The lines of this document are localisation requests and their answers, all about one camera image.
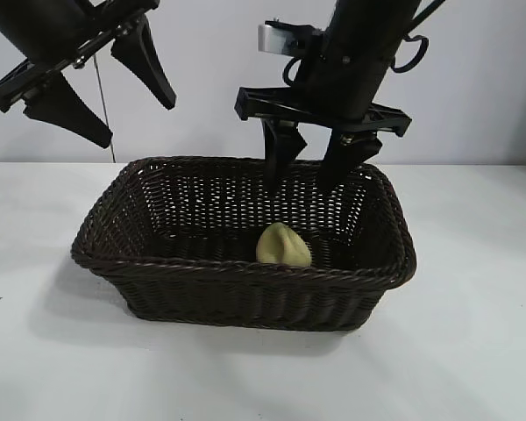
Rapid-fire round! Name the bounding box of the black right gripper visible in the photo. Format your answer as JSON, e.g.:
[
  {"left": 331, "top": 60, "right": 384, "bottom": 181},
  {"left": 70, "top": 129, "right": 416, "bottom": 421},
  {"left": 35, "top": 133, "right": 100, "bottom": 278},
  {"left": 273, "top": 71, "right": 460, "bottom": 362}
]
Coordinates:
[{"left": 234, "top": 0, "right": 422, "bottom": 194}]

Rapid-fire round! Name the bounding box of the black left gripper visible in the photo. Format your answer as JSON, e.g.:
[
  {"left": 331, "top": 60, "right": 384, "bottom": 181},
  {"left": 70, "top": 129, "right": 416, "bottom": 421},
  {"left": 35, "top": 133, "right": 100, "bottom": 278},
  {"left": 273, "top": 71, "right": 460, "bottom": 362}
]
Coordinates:
[{"left": 0, "top": 0, "right": 177, "bottom": 151}]

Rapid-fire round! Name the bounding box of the pale yellow egg yolk pastry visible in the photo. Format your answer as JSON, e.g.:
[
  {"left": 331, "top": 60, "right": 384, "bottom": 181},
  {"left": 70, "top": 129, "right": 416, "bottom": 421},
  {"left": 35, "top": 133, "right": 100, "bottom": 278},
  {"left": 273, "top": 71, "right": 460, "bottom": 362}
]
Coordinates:
[{"left": 255, "top": 222, "right": 312, "bottom": 267}]

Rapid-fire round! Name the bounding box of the dark brown wicker basket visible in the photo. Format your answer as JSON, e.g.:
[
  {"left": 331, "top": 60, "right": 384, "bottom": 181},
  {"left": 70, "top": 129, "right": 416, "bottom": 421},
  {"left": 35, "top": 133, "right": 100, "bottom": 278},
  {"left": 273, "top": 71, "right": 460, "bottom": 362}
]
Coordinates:
[{"left": 70, "top": 155, "right": 419, "bottom": 332}]

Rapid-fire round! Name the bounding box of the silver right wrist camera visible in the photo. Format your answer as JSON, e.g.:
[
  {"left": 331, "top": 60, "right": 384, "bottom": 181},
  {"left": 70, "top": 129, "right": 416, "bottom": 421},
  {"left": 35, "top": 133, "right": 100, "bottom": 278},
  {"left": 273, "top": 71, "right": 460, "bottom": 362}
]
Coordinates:
[{"left": 257, "top": 18, "right": 328, "bottom": 58}]

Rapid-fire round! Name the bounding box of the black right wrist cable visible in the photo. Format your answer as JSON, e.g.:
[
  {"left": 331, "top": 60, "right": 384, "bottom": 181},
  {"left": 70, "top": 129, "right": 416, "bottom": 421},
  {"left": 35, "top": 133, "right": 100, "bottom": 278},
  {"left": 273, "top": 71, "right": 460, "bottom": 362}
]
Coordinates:
[{"left": 282, "top": 0, "right": 451, "bottom": 85}]

